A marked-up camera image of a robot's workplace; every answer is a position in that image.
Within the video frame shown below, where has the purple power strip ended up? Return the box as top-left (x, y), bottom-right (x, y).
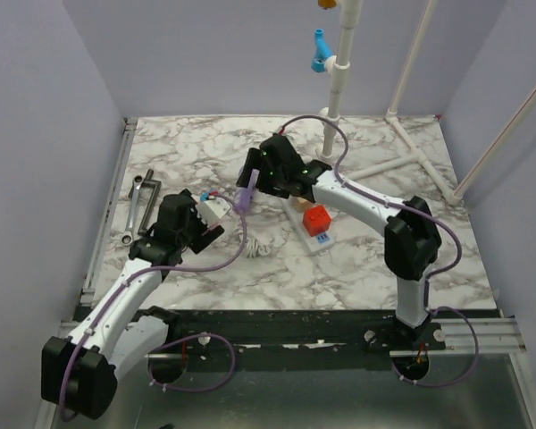
top-left (235, 169), bottom-right (258, 213)

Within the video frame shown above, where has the red cube plug adapter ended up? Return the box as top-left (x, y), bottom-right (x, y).
top-left (302, 205), bottom-right (331, 237)

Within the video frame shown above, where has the white power strip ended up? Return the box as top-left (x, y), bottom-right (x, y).
top-left (281, 198), bottom-right (335, 256)

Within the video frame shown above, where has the beige cube plug adapter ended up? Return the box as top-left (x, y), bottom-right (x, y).
top-left (291, 198), bottom-right (313, 213)

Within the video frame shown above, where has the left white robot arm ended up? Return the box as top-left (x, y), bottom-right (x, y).
top-left (41, 189), bottom-right (234, 422)

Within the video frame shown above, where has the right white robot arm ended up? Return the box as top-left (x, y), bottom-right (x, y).
top-left (237, 134), bottom-right (441, 350)

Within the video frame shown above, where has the dark metal bar tool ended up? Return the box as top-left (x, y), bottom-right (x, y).
top-left (138, 168), bottom-right (162, 236)

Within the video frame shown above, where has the silver ratchet wrench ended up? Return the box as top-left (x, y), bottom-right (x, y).
top-left (120, 175), bottom-right (144, 246)

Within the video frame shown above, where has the white pvc pipe stand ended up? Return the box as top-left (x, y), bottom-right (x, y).
top-left (317, 1), bottom-right (459, 206)

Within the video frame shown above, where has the blue pipe fitting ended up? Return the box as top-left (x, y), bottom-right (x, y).
top-left (311, 29), bottom-right (332, 73)

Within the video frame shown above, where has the orange pipe fitting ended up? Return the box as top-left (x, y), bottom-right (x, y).
top-left (317, 0), bottom-right (338, 9)

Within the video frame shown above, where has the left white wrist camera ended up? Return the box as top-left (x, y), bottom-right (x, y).
top-left (196, 193), bottom-right (231, 226)

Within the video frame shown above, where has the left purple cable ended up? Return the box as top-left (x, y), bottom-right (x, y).
top-left (57, 191), bottom-right (249, 423)

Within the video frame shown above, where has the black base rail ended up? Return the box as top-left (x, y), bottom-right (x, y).
top-left (142, 307), bottom-right (448, 373)

